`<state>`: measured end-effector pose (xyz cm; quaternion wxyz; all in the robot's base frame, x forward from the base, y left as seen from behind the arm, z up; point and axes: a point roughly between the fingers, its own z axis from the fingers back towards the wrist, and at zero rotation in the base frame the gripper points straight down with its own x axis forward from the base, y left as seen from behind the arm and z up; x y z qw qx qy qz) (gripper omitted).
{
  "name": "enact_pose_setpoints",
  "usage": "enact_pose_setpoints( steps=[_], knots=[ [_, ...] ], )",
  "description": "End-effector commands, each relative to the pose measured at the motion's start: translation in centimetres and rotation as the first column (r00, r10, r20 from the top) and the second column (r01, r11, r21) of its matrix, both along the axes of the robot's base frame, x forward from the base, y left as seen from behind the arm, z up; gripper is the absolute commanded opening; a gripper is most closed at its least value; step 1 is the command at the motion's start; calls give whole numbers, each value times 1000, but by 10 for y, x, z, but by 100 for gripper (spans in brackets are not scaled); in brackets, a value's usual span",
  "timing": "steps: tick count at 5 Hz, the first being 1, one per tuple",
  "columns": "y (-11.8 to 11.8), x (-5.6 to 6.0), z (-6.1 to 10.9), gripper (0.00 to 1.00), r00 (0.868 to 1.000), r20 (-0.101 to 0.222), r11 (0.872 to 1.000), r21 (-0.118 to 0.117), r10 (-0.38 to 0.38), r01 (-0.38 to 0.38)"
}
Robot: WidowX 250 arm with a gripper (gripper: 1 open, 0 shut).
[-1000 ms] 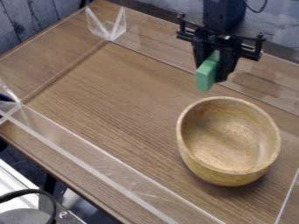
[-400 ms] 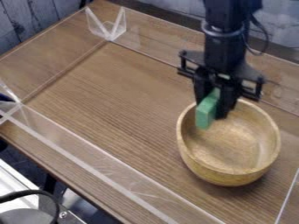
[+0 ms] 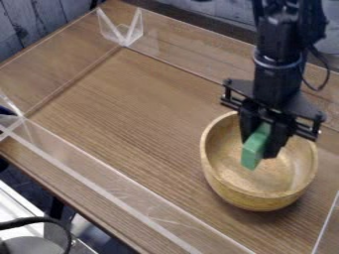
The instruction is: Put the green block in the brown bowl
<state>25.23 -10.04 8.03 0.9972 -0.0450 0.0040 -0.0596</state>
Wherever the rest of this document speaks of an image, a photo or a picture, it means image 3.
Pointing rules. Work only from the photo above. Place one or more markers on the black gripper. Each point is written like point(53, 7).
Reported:
point(271, 99)

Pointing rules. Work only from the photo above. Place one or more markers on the green rectangular block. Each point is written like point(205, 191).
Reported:
point(254, 147)

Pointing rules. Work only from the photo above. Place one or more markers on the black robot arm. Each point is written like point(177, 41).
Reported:
point(290, 25)

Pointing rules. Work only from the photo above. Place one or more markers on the light wooden bowl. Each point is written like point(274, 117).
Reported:
point(278, 181)

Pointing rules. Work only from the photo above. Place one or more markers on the clear acrylic right panel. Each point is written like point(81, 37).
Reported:
point(327, 241)

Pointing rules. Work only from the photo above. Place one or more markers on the clear acrylic corner bracket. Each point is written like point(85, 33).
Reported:
point(122, 34)

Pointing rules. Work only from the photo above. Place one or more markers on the clear acrylic front wall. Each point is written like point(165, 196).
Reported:
point(127, 209)

